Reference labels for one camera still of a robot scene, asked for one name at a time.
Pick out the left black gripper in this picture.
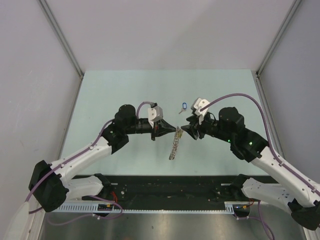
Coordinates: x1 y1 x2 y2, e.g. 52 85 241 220
125 118 176 141

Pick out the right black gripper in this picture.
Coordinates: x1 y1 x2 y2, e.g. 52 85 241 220
181 111 234 143

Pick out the key with blue tag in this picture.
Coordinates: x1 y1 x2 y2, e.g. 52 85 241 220
179 102 188 114

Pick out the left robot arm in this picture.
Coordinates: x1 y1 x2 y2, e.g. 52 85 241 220
25 103 176 212

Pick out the white rounded object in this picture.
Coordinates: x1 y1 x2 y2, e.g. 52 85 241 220
3 201 30 240

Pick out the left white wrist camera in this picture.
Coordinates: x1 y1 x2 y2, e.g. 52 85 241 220
147 102 164 127

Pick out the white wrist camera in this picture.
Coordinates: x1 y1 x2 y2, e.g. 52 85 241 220
191 97 210 125
147 102 164 127

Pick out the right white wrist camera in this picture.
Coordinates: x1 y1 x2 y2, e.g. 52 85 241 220
191 97 210 125

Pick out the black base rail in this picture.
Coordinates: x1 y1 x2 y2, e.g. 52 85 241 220
72 174 292 211

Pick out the right aluminium frame post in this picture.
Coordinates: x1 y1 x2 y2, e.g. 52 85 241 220
255 0 303 77

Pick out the aluminium frame post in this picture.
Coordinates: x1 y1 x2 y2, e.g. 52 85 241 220
36 0 84 79
255 0 303 77

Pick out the grey cable duct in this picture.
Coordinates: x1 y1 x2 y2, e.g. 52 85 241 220
53 202 235 215

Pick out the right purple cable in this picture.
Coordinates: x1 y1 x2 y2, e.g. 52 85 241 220
199 93 320 193

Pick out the left aluminium frame post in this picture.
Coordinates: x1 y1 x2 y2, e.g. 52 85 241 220
36 0 84 79

